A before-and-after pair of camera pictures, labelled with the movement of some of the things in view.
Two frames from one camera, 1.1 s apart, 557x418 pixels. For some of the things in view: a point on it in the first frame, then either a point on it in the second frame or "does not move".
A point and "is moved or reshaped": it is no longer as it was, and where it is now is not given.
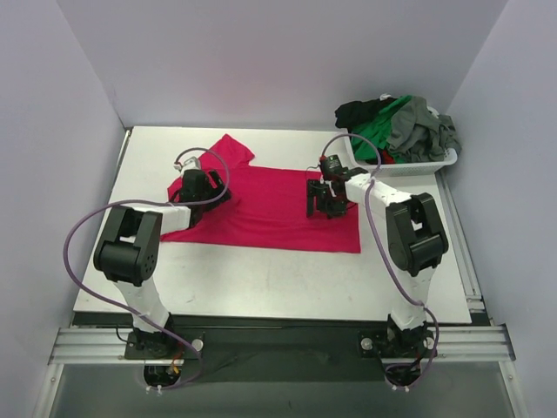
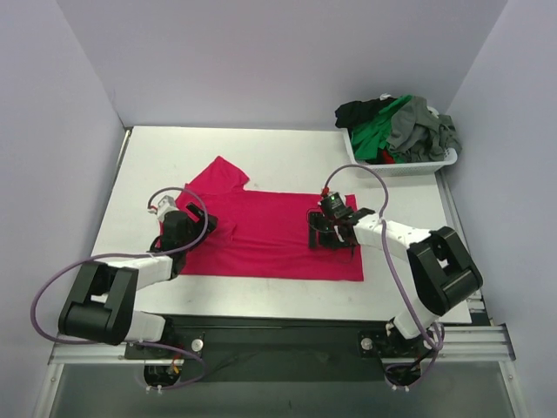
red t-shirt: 267,209 is moved or reshaped
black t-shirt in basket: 352,114 does not move
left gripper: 216,187 → 198,216
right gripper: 320,197 → 315,229
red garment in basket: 386,158 does not move
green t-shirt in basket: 376,128 does not move
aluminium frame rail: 474,344 does not move
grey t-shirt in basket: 418,135 does not move
